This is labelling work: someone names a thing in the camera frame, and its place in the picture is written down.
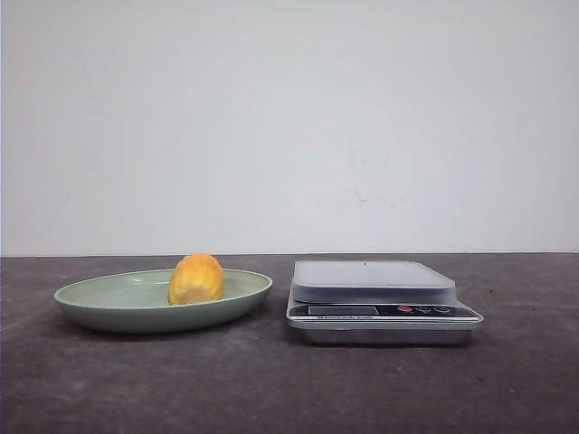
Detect yellow corn cob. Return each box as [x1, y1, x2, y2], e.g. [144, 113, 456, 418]
[167, 253, 224, 305]

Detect silver digital kitchen scale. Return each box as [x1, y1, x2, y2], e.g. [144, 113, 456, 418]
[286, 260, 484, 345]

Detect light green plate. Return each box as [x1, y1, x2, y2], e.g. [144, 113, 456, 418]
[53, 269, 273, 334]

